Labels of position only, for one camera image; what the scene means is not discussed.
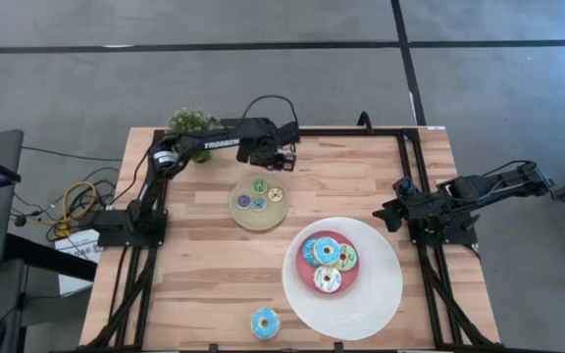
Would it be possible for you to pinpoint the beige round plate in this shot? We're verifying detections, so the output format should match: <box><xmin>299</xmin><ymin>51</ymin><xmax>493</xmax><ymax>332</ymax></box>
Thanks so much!
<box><xmin>228</xmin><ymin>175</ymin><xmax>290</xmax><ymax>231</ymax></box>

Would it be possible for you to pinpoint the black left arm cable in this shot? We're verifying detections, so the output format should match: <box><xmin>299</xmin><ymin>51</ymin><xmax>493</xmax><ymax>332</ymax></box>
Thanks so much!
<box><xmin>240</xmin><ymin>94</ymin><xmax>300</xmax><ymax>146</ymax></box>

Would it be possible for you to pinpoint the green potted plant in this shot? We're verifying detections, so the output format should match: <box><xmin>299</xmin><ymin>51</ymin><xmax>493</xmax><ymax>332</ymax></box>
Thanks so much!
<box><xmin>167</xmin><ymin>107</ymin><xmax>223</xmax><ymax>165</ymax></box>

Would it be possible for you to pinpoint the light blue frosted donut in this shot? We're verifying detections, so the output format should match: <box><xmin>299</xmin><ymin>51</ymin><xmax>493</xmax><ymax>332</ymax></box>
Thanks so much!
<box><xmin>312</xmin><ymin>236</ymin><xmax>341</xmax><ymax>267</ymax></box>

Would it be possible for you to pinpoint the white frosted blue-drizzle donut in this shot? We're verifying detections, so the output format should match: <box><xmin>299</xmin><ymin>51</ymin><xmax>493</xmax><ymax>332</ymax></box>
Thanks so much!
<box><xmin>313</xmin><ymin>265</ymin><xmax>343</xmax><ymax>295</ymax></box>

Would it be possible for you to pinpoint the green frosted squiggle donut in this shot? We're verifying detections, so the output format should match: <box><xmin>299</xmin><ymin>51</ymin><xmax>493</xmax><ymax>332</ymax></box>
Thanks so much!
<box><xmin>334</xmin><ymin>243</ymin><xmax>360</xmax><ymax>273</ymax></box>

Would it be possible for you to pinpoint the pink round plate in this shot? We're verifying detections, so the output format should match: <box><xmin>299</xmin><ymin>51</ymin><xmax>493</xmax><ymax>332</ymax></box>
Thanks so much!
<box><xmin>295</xmin><ymin>229</ymin><xmax>361</xmax><ymax>297</ymax></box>

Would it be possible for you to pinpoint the black aluminium table frame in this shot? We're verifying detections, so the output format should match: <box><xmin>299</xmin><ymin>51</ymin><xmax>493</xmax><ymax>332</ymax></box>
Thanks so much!
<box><xmin>78</xmin><ymin>126</ymin><xmax>509</xmax><ymax>353</ymax></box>

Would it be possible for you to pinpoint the blue frosted sprinkle donut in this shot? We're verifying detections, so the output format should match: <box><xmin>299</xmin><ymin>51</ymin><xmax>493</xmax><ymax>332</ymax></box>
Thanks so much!
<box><xmin>250</xmin><ymin>307</ymin><xmax>282</xmax><ymax>341</ymax></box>
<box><xmin>302</xmin><ymin>237</ymin><xmax>319</xmax><ymax>268</ymax></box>

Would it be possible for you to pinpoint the yellow cable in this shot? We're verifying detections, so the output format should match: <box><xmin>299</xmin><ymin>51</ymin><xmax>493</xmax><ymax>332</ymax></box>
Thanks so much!
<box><xmin>41</xmin><ymin>180</ymin><xmax>98</xmax><ymax>239</ymax></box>

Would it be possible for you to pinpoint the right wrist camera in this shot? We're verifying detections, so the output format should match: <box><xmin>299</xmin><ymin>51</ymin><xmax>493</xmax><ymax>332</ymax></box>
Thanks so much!
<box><xmin>392</xmin><ymin>176</ymin><xmax>415</xmax><ymax>198</ymax></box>

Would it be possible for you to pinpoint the black cable bundle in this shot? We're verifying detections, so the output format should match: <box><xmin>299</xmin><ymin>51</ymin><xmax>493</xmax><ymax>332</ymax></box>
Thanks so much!
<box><xmin>10</xmin><ymin>166</ymin><xmax>121</xmax><ymax>241</ymax></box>

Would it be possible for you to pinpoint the thin black floor cable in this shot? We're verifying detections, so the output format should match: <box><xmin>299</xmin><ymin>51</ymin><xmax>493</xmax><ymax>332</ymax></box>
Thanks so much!
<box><xmin>21</xmin><ymin>145</ymin><xmax>124</xmax><ymax>162</ymax></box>

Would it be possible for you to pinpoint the black desk bar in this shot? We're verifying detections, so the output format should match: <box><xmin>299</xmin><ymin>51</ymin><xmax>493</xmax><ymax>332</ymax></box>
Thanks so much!
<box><xmin>3</xmin><ymin>233</ymin><xmax>98</xmax><ymax>283</ymax></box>

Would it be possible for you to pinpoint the white cardboard box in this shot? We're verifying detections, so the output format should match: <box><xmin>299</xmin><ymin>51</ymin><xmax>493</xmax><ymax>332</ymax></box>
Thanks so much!
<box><xmin>54</xmin><ymin>228</ymin><xmax>102</xmax><ymax>298</ymax></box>

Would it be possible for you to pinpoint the white woven round placemat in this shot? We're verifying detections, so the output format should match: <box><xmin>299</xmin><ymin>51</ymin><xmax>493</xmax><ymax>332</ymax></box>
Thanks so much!
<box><xmin>282</xmin><ymin>217</ymin><xmax>404</xmax><ymax>342</ymax></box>

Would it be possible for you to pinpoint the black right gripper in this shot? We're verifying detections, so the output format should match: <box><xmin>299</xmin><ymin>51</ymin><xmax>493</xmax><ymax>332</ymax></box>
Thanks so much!
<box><xmin>372</xmin><ymin>195</ymin><xmax>429</xmax><ymax>232</ymax></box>

